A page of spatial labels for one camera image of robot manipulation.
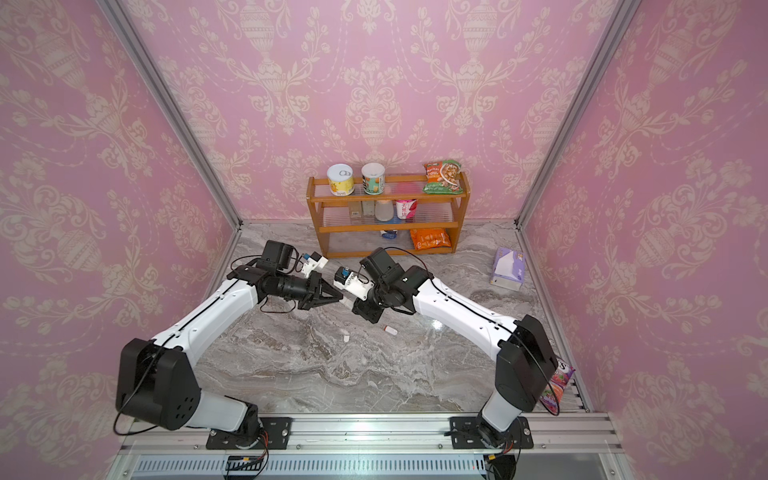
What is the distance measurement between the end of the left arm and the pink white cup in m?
0.37

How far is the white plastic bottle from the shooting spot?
3.21 ft

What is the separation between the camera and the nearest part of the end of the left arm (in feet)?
2.32
